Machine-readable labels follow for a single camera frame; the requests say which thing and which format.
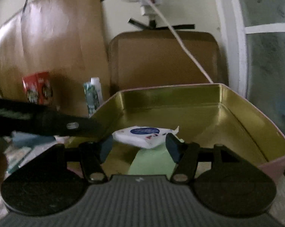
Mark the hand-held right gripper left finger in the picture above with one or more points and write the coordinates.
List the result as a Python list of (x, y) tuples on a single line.
[(106, 147)]

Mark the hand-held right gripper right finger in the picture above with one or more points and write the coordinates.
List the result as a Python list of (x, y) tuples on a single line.
[(172, 147)]

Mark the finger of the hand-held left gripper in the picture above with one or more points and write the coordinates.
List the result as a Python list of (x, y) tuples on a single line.
[(62, 123)]

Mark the light green cloth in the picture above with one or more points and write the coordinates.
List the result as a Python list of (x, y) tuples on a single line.
[(151, 160)]

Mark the white tissue packet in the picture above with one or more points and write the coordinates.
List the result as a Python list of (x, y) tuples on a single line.
[(142, 136)]

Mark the blue cloth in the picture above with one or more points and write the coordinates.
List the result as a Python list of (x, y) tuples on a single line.
[(29, 139)]

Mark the pink tin box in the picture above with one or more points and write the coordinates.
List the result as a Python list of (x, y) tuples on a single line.
[(227, 127)]

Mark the green patterned carton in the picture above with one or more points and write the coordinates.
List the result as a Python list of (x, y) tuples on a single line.
[(91, 97)]

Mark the red snack box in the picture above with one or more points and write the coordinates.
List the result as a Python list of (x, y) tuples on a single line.
[(37, 88)]

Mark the white bottle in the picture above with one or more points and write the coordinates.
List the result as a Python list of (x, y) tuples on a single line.
[(97, 85)]

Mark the brown cardboard sheet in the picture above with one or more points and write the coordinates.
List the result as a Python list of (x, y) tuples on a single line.
[(50, 52)]

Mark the chevron patterned table cloth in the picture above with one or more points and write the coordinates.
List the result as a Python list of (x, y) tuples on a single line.
[(282, 191)]

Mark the black tape strip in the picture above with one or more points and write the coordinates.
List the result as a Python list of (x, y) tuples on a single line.
[(182, 26), (138, 22)]

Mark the frosted window glass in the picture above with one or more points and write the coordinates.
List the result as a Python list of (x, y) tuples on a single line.
[(270, 71)]

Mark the white window frame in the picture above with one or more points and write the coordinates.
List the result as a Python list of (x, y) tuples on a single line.
[(236, 40)]

